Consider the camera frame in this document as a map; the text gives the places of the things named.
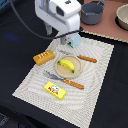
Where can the salmon pink board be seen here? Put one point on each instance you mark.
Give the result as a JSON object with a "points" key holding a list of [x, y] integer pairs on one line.
{"points": [[107, 27]]}

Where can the yellow toy banana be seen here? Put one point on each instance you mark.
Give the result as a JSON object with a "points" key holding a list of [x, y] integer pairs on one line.
{"points": [[67, 64]]}

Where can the knife with wooden handle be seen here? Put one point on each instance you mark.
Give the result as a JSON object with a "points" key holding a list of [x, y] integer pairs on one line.
{"points": [[79, 56]]}

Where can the round wooden plate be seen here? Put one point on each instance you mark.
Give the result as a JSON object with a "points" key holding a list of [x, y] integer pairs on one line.
{"points": [[66, 72]]}

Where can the fork with wooden handle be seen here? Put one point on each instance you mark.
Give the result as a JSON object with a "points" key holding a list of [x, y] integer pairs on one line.
{"points": [[66, 81]]}

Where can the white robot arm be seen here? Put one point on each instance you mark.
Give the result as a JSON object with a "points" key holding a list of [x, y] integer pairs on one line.
{"points": [[62, 15]]}

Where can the orange bread loaf toy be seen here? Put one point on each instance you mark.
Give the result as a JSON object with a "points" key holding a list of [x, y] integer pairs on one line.
{"points": [[44, 57]]}

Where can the dark grey pot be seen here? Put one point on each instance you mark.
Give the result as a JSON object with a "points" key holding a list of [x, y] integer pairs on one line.
{"points": [[91, 13]]}

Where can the yellow butter box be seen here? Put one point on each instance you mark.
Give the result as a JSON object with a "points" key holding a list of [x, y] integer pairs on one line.
{"points": [[55, 90]]}

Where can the beige bowl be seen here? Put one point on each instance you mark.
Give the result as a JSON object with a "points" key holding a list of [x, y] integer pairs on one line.
{"points": [[122, 14]]}

